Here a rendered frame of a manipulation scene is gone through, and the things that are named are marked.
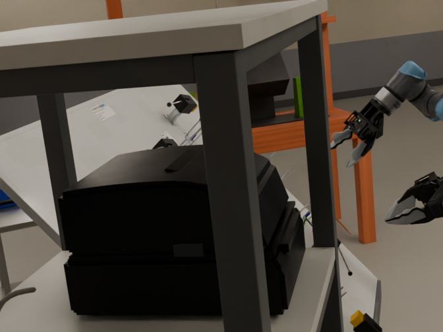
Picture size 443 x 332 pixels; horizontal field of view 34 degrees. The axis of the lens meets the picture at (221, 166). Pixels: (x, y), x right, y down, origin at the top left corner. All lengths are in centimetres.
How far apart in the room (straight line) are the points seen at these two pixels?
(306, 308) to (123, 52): 51
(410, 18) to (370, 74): 109
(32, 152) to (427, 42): 1122
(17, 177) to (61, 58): 88
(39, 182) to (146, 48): 95
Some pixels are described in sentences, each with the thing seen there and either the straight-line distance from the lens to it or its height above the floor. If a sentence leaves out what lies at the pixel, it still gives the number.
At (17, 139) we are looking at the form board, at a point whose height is 162.
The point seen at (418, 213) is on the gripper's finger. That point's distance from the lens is 176.
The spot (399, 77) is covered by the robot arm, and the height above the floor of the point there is 158.
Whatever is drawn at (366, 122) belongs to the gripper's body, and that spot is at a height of 146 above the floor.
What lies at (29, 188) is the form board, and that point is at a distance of 147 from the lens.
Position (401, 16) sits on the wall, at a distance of 1232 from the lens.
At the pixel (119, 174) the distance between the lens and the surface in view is 100.
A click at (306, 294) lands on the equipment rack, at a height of 146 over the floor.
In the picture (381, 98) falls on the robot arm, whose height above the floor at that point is 152.
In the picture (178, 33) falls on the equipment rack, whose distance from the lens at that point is 57.
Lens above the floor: 187
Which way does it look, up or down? 13 degrees down
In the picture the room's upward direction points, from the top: 6 degrees counter-clockwise
